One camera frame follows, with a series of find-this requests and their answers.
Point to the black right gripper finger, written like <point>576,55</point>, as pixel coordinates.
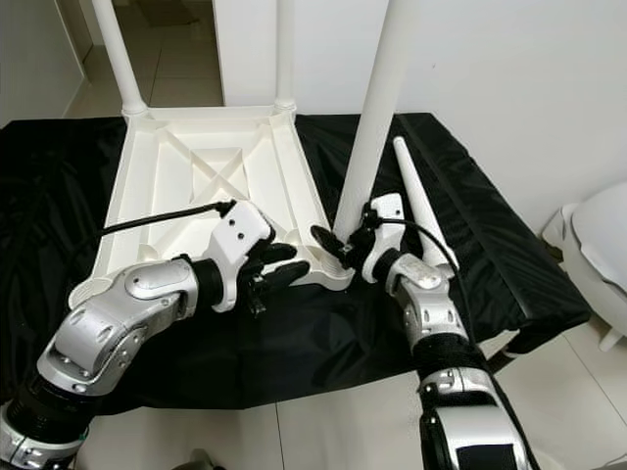
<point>328,245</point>

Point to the white plastic table top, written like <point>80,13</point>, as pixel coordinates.
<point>157,191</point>

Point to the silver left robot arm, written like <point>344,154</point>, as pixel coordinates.
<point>108,333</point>

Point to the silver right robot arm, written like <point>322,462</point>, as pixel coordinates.
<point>436,313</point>

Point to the grey robot foot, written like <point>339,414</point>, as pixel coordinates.
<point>201,460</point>

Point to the black table cloth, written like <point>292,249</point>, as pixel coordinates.
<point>49,264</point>

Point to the white plastic chair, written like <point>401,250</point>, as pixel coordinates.
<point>598,240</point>

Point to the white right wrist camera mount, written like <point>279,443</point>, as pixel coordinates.
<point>384,240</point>

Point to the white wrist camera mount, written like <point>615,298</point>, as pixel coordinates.
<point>243,235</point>
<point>384,240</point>

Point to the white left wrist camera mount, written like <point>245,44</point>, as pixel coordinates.
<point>243,235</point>

